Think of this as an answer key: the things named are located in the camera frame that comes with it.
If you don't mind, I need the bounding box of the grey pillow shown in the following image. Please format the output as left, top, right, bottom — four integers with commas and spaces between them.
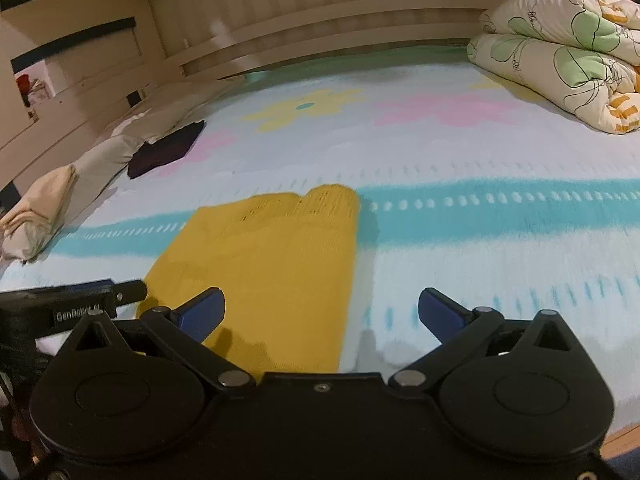
50, 132, 146, 226

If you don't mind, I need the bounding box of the white long pillow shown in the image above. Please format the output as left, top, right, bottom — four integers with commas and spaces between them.
107, 79, 251, 147

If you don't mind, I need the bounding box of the printed pastel bed sheet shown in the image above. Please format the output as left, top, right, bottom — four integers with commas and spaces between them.
0, 45, 640, 431

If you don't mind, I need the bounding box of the dark folded cloth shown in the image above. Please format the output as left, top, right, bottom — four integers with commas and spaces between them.
127, 121, 207, 180

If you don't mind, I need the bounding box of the floral folded quilt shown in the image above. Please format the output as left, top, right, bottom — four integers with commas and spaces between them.
466, 0, 640, 135

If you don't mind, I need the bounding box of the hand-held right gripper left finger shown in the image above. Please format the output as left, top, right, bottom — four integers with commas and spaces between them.
65, 287, 251, 389

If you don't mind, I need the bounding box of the cream wooden side shelf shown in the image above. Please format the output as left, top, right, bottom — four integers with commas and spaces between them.
0, 0, 168, 193

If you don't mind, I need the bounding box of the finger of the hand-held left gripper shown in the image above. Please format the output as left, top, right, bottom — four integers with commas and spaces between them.
70, 279, 149, 307

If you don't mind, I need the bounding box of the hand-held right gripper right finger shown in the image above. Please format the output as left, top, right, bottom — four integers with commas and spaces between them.
387, 287, 583, 391

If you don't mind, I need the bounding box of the cream wooden headboard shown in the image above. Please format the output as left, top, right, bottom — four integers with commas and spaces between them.
165, 0, 483, 82

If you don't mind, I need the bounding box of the yellow knit sweater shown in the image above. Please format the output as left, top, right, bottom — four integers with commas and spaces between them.
137, 185, 361, 374

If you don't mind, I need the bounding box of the beige folded cloth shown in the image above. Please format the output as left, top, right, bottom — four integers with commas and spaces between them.
0, 165, 79, 264

